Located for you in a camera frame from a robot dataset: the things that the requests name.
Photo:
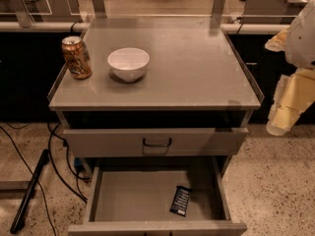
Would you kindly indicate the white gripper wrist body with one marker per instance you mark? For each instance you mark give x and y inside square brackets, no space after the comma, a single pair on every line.
[302,43]

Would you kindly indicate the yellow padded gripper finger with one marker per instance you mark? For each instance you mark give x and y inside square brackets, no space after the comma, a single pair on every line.
[281,120]
[277,42]

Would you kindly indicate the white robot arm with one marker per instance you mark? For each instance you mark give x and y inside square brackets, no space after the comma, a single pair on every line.
[300,44]

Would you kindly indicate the closed top drawer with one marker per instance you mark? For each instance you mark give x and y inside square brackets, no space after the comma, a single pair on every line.
[128,142]

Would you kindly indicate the grey drawer cabinet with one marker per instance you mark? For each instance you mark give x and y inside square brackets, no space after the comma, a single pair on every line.
[194,79]

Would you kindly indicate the open middle drawer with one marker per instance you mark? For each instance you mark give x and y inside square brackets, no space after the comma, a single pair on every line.
[132,197]

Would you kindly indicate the white ceramic bowl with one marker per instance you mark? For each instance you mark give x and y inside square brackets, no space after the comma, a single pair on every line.
[128,64]

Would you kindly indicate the orange soda can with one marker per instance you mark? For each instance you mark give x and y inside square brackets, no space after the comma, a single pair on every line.
[77,58]

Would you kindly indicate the black bar on floor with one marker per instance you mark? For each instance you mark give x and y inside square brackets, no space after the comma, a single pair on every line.
[19,220]

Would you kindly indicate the white horizontal rail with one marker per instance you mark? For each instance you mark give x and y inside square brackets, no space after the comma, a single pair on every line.
[67,27]

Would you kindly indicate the black drawer handle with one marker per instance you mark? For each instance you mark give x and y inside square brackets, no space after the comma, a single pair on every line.
[157,145]

